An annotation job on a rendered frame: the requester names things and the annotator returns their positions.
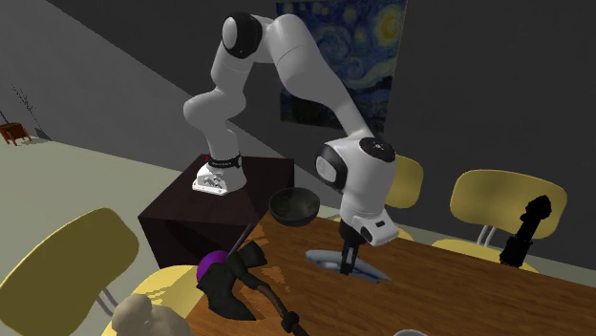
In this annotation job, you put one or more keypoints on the starry night wall picture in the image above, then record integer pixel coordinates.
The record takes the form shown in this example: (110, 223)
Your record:
(363, 42)

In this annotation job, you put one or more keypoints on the dark robot stand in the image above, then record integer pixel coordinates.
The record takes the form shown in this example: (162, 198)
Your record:
(186, 209)

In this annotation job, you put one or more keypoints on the brown wooden table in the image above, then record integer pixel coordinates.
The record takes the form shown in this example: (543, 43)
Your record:
(442, 298)

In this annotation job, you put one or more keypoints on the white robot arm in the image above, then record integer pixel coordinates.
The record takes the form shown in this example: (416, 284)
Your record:
(298, 56)

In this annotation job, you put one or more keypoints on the beige stone figure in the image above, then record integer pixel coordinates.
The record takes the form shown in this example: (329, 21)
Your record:
(149, 319)

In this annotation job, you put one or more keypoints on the grey round thing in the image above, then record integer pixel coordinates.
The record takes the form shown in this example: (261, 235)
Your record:
(409, 333)

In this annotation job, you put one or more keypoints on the brown pot with twigs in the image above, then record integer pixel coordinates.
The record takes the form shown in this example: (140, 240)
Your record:
(11, 131)

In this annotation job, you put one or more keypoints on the blue grey flat dish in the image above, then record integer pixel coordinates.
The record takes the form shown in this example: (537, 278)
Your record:
(323, 260)

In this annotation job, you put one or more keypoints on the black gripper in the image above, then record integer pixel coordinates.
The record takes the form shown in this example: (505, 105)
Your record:
(348, 231)

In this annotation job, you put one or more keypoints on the purple ball with stick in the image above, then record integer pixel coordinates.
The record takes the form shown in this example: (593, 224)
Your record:
(212, 265)

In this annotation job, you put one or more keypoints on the yellow chair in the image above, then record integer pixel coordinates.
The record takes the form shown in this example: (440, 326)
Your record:
(503, 200)
(65, 270)
(407, 181)

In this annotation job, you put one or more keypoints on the black bowl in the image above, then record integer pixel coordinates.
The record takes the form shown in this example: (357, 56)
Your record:
(294, 207)

